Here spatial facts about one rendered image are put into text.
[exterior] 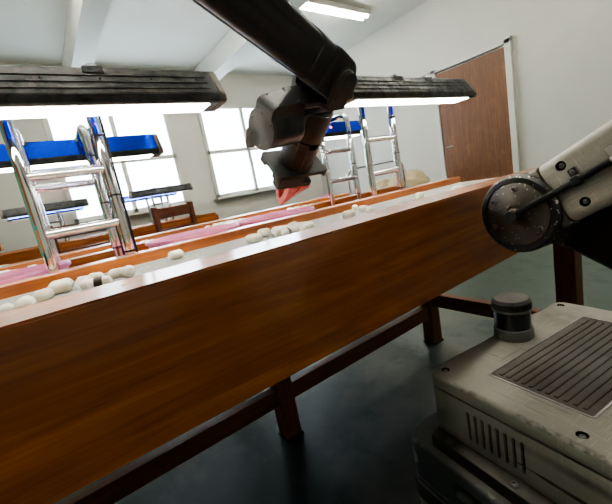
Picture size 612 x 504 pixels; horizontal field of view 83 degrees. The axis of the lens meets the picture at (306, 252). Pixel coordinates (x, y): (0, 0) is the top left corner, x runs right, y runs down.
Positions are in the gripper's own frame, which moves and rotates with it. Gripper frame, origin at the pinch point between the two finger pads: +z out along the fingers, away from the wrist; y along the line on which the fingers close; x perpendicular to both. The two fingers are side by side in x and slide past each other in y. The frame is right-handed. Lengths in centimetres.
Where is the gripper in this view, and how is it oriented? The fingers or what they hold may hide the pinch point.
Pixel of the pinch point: (281, 199)
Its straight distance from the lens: 66.8
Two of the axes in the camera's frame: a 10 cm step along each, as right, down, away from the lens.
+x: 5.1, 7.6, -4.0
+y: -8.0, 2.5, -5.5
